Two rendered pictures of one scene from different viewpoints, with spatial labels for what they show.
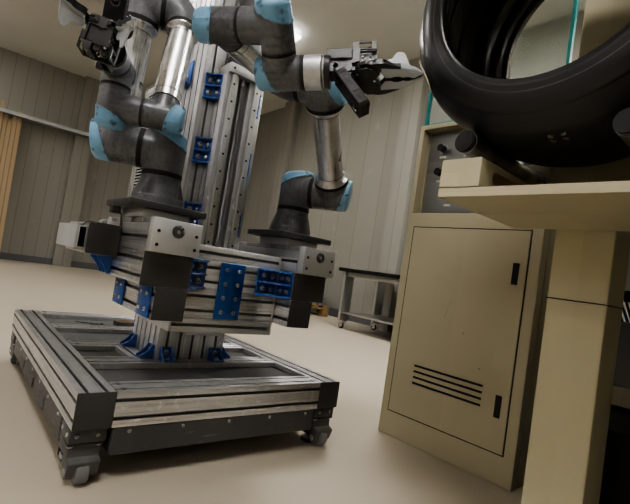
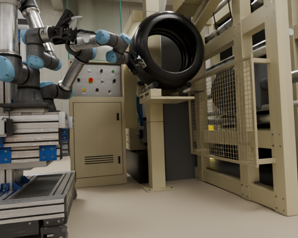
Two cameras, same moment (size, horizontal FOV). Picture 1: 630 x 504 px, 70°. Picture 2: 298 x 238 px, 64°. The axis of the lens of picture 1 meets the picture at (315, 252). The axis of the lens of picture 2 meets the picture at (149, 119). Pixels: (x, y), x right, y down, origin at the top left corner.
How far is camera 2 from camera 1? 1.40 m
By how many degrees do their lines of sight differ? 64
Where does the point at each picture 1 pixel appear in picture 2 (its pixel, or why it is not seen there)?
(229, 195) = not seen: hidden behind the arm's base
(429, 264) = (83, 117)
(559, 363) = (155, 138)
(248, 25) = (120, 43)
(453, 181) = (154, 94)
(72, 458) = (62, 230)
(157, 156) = (35, 80)
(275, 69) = (119, 57)
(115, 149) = (19, 76)
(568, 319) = (156, 126)
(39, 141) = not seen: outside the picture
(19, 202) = not seen: outside the picture
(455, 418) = (105, 169)
